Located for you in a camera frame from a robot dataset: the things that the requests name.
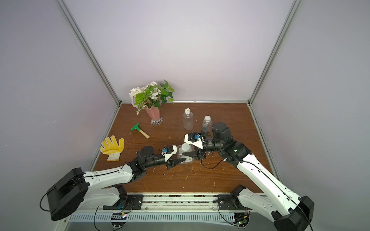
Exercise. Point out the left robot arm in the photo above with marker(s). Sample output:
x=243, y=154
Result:
x=77, y=187

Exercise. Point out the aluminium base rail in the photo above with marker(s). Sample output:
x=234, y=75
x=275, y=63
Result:
x=166, y=208

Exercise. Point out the pink vase with flowers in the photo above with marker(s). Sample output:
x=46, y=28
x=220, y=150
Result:
x=150, y=98

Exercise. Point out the round clear bottle front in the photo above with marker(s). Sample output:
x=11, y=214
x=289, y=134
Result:
x=206, y=127

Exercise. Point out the round clear bottle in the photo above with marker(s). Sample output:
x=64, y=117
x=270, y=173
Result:
x=188, y=121
x=206, y=127

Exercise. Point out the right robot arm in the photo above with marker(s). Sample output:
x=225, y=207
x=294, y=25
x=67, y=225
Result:
x=286, y=209

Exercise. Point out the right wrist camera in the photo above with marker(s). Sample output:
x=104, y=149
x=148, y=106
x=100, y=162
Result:
x=194, y=139

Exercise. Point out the green scraper wooden handle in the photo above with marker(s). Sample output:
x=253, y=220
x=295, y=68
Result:
x=136, y=127

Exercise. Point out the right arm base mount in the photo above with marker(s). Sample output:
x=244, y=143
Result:
x=229, y=202

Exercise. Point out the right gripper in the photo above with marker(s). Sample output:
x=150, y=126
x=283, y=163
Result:
x=197, y=151

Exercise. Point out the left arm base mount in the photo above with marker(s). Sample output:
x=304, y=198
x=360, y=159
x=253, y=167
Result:
x=129, y=202

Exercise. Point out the yellow work glove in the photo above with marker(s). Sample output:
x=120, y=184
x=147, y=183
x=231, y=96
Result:
x=112, y=147

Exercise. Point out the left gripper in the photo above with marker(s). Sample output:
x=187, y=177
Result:
x=173, y=163

